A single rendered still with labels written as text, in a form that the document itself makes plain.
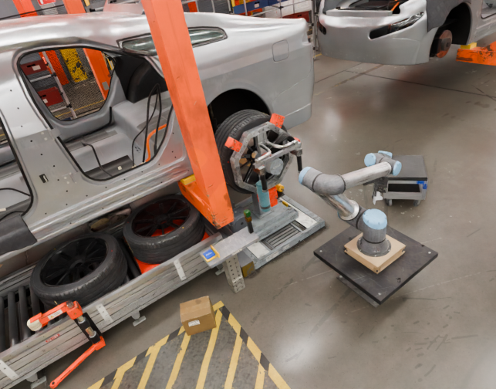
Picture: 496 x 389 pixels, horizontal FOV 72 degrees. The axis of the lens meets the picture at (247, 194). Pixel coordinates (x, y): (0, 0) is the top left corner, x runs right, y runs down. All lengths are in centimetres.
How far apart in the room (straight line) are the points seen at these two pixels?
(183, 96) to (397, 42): 315
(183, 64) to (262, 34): 108
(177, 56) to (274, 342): 192
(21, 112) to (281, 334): 221
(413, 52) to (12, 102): 407
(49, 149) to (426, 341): 273
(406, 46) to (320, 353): 358
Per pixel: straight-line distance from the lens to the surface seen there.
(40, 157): 260
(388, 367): 247
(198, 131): 221
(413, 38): 473
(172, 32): 205
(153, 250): 277
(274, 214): 309
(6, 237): 280
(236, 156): 250
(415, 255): 265
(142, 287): 271
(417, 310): 273
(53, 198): 271
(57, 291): 278
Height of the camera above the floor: 217
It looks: 35 degrees down
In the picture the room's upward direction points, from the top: 12 degrees counter-clockwise
